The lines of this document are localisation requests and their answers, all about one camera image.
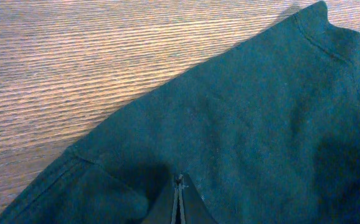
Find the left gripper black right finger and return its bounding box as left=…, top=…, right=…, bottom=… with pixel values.
left=178, top=173, right=217, bottom=224

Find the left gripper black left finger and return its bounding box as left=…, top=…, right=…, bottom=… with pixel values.
left=141, top=176, right=179, bottom=224

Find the black Nike t-shirt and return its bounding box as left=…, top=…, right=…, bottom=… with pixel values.
left=0, top=1, right=360, bottom=223

